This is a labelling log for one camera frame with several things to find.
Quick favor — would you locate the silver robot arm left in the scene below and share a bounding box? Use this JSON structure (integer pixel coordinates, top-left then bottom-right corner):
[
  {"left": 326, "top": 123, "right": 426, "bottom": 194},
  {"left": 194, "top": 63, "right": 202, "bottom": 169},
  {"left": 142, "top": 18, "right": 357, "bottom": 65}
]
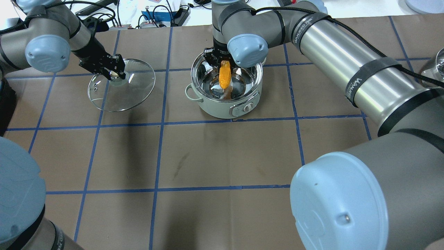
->
[{"left": 1, "top": 0, "right": 126, "bottom": 250}]

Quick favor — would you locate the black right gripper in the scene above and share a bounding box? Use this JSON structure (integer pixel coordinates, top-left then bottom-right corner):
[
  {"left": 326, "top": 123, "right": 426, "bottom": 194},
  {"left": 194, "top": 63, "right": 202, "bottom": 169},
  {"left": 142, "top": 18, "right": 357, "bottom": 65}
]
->
[{"left": 204, "top": 38, "right": 236, "bottom": 68}]

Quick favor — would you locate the pale green electric pot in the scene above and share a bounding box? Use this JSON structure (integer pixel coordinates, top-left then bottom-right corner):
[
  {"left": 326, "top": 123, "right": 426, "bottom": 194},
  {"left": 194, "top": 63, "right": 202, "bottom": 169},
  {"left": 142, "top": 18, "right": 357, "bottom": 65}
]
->
[{"left": 185, "top": 53, "right": 263, "bottom": 120}]

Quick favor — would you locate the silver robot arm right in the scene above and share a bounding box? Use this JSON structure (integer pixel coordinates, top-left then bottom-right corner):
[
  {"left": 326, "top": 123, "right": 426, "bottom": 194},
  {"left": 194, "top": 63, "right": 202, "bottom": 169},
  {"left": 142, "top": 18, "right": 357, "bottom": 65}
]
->
[{"left": 195, "top": 44, "right": 376, "bottom": 250}]

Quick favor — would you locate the glass pot lid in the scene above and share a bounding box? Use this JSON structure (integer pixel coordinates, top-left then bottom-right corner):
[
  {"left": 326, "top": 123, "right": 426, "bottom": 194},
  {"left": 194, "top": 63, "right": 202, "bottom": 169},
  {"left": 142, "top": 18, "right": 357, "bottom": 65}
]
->
[{"left": 87, "top": 59, "right": 156, "bottom": 112}]

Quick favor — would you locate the blue white box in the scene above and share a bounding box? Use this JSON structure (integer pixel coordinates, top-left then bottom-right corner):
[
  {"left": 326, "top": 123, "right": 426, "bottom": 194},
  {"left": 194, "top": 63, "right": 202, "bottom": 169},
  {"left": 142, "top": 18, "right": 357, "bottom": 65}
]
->
[{"left": 141, "top": 2, "right": 183, "bottom": 26}]

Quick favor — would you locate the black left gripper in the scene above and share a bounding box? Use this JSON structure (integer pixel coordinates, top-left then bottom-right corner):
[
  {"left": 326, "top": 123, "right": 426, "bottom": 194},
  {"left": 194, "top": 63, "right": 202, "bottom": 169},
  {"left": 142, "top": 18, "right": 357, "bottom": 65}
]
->
[{"left": 79, "top": 54, "right": 126, "bottom": 81}]

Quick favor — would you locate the yellow corn cob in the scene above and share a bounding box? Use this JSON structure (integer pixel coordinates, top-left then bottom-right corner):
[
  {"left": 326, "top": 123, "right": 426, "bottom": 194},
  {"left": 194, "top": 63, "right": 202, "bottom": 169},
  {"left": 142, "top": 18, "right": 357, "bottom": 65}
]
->
[{"left": 219, "top": 60, "right": 231, "bottom": 90}]

